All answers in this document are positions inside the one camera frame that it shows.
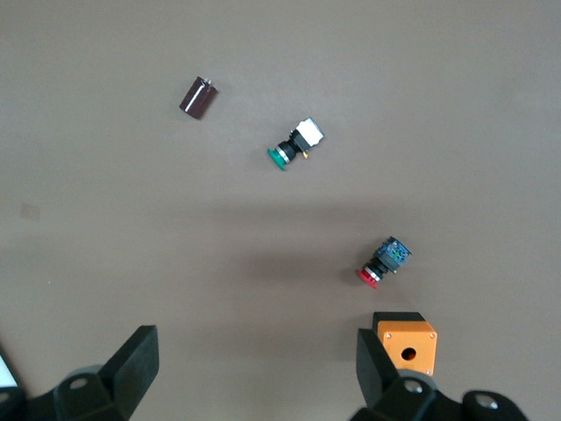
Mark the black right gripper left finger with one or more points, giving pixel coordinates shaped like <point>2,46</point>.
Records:
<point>131,368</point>

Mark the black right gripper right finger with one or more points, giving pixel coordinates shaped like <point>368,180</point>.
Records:
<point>372,368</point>

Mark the red push button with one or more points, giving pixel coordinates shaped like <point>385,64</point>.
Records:
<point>385,263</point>

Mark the green push button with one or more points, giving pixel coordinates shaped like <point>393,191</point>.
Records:
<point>296,142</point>

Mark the orange box with hole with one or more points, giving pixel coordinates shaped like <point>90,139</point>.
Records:
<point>407,346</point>

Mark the dark brown cylindrical capacitor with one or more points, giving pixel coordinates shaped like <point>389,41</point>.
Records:
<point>198,97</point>

